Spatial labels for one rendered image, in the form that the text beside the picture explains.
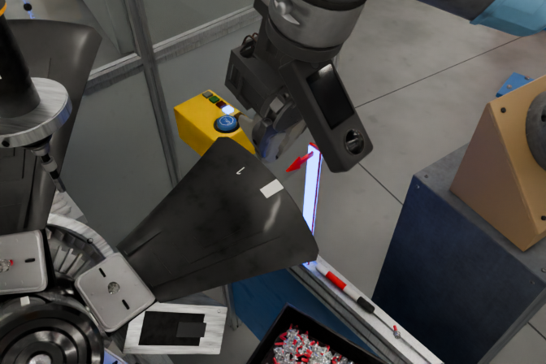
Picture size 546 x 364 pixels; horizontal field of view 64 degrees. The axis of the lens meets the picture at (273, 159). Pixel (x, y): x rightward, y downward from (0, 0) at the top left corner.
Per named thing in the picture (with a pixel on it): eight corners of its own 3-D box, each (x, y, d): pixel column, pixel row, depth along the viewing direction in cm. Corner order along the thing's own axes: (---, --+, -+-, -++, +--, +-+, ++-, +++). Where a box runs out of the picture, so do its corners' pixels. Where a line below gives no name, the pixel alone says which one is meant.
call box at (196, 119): (179, 142, 101) (171, 106, 94) (214, 123, 106) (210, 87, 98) (222, 179, 93) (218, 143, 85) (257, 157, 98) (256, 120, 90)
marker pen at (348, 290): (314, 265, 89) (371, 311, 82) (319, 261, 90) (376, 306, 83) (314, 269, 90) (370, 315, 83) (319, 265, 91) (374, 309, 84)
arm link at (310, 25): (387, -6, 35) (318, 26, 31) (365, 37, 39) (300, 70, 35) (325, -60, 37) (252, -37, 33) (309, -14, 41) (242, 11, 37)
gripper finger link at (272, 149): (244, 134, 56) (257, 87, 49) (273, 167, 55) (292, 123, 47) (224, 145, 55) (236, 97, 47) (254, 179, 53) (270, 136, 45)
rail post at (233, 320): (227, 323, 170) (205, 193, 115) (235, 317, 172) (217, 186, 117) (233, 331, 168) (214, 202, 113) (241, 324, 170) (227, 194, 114)
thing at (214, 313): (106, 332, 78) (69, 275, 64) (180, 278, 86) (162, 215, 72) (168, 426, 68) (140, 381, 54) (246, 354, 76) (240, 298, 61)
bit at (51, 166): (54, 193, 39) (30, 151, 35) (61, 184, 39) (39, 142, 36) (63, 196, 39) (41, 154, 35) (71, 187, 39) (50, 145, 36)
